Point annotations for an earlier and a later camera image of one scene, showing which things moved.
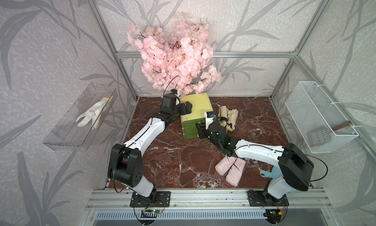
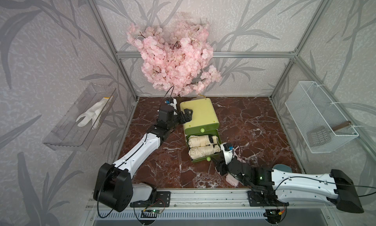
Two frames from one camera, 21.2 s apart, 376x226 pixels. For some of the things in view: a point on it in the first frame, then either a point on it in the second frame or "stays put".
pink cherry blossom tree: x=180 y=61 stays put
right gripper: x=199 y=133 -> x=221 y=166
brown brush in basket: x=318 y=136 stays put
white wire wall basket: x=321 y=127 stays put
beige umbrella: x=232 y=115 -> x=201 y=151
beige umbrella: x=223 y=117 -> x=201 y=140
